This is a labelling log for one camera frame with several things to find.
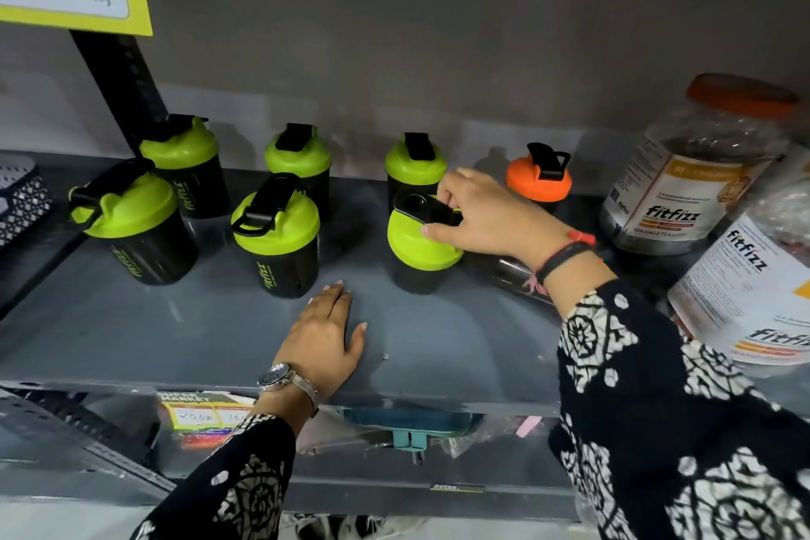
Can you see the pink tag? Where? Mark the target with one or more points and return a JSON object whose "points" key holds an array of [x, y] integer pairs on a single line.
{"points": [[529, 426]]}

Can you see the black shelf upright post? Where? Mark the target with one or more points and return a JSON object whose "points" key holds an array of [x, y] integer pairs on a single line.
{"points": [[120, 84]]}

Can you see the group of green-lid shakers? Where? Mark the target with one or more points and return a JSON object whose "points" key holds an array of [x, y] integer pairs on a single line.
{"points": [[145, 242]]}

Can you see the person's left middle finger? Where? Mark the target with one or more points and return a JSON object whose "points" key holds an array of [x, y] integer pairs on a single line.
{"points": [[328, 304]]}

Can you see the green-lid black shaker bottle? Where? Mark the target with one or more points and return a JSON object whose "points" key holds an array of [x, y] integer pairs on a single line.
{"points": [[417, 248]]}

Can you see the yellow price label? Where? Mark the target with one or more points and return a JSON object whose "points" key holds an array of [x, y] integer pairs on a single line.
{"points": [[202, 414]]}

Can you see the person's left hand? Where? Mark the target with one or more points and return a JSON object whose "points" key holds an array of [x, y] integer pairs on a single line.
{"points": [[319, 346]]}

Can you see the grey metal shelf rack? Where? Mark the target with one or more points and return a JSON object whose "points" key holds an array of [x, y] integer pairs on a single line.
{"points": [[190, 337]]}

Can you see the teal plastic item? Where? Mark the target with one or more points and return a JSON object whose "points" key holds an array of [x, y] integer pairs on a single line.
{"points": [[411, 425]]}

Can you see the person's right forearm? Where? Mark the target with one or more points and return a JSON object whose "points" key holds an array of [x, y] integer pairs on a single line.
{"points": [[658, 419]]}

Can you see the person's right hand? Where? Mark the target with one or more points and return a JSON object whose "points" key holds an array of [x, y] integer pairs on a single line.
{"points": [[493, 217]]}

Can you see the person's left forearm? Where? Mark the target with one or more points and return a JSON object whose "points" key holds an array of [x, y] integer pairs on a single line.
{"points": [[247, 470]]}

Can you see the silver wristwatch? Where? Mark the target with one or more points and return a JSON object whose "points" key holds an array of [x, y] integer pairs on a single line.
{"points": [[285, 376]]}

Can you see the person's right thumb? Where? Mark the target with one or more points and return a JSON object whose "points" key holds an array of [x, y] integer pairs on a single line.
{"points": [[443, 232]]}

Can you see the person's left thumb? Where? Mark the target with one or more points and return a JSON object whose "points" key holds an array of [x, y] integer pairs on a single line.
{"points": [[358, 343]]}

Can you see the dark metal bottle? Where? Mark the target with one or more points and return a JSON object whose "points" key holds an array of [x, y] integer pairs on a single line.
{"points": [[514, 277]]}

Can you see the clear jar with orange lid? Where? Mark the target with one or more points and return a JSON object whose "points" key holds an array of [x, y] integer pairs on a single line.
{"points": [[683, 191]]}

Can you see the white perforated basket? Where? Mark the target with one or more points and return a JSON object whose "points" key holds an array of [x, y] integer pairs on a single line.
{"points": [[22, 198]]}

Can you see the orange-lid black shaker bottle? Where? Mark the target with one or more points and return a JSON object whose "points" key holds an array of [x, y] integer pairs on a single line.
{"points": [[538, 182]]}

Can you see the clear jar with white label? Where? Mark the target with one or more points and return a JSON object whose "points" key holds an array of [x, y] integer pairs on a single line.
{"points": [[747, 299]]}

